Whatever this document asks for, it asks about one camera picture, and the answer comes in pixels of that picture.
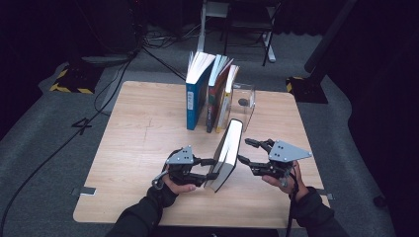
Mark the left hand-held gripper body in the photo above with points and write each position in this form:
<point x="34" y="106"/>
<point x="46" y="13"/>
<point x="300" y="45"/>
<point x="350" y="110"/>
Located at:
<point x="181" y="164"/>

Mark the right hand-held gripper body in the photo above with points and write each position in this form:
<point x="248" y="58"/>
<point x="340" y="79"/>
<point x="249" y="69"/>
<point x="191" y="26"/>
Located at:
<point x="283" y="158"/>

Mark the yellow-edged book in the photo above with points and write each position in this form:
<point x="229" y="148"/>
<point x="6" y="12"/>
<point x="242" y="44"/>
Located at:
<point x="227" y="154"/>

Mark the clear acrylic book rack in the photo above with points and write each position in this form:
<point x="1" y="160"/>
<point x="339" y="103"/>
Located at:
<point x="245" y="112"/>

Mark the red illustrated book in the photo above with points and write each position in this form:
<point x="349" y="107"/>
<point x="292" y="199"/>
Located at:
<point x="215" y="95"/>

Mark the blue book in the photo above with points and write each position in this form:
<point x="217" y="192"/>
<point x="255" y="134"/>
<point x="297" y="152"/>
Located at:
<point x="197" y="95"/>

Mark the person's left hand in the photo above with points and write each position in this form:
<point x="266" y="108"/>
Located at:
<point x="179" y="188"/>

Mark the person's right hand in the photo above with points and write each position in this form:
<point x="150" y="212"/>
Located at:
<point x="290" y="186"/>

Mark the small black round pad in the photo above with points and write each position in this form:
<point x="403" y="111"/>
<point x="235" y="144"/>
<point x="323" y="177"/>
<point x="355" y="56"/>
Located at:
<point x="243" y="102"/>

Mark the black stand with striped base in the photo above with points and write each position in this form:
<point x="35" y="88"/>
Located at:
<point x="309" y="90"/>

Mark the black folding chair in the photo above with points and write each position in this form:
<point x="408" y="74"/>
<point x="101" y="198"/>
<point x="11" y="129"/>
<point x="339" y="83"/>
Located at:
<point x="250" y="23"/>

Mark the grey flat stand base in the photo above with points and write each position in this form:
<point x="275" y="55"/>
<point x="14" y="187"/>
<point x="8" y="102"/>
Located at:
<point x="105" y="60"/>

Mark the white desk frame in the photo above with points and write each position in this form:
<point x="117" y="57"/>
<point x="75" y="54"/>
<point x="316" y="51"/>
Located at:
<point x="201" y="33"/>

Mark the black yellow striped base plate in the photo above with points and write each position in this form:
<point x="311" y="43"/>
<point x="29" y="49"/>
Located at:
<point x="77" y="79"/>

